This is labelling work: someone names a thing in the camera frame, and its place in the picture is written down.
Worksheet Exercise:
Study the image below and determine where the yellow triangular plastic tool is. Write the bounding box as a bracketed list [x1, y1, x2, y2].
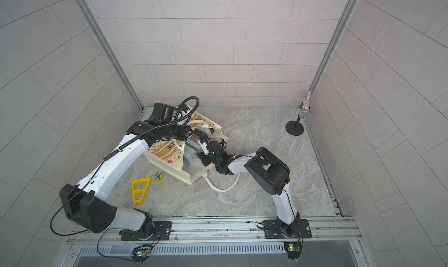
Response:
[131, 177, 152, 205]

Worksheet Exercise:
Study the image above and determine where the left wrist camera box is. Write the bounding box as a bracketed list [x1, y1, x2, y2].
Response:
[151, 102, 179, 125]

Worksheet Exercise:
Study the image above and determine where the aluminium mounting rail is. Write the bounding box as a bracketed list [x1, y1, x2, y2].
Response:
[68, 216, 361, 245]

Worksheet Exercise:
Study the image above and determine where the glitter microphone on stand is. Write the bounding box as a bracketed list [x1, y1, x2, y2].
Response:
[285, 91, 312, 136]

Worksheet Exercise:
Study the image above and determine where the circuit board with wires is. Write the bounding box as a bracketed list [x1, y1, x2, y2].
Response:
[131, 244, 153, 264]
[283, 241, 303, 260]

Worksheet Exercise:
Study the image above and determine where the small round yellow sticker toy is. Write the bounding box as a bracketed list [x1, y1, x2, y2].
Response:
[153, 171, 164, 182]

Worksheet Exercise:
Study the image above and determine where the white glossy tin pencil case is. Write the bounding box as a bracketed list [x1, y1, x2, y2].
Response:
[182, 156, 203, 173]

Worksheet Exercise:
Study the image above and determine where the right circuit board with wires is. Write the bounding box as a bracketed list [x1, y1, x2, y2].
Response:
[283, 241, 303, 260]

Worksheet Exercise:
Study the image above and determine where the pink translucent pencil case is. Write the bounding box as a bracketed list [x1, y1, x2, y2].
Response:
[189, 134, 201, 144]

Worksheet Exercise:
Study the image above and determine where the left circuit board with wires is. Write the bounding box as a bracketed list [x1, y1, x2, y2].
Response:
[131, 244, 153, 264]

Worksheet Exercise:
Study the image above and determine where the floral canvas tote bag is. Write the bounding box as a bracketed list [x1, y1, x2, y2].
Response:
[143, 112, 240, 192]

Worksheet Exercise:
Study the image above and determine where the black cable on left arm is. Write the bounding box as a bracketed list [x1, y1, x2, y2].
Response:
[49, 96, 200, 237]

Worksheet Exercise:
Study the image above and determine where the teal translucent pencil case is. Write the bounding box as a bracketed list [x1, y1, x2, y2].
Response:
[184, 141, 203, 157]

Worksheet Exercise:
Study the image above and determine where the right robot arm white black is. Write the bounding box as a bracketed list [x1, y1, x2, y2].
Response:
[194, 130, 302, 239]

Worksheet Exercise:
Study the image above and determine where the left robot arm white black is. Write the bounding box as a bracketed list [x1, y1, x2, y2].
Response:
[59, 121, 191, 239]

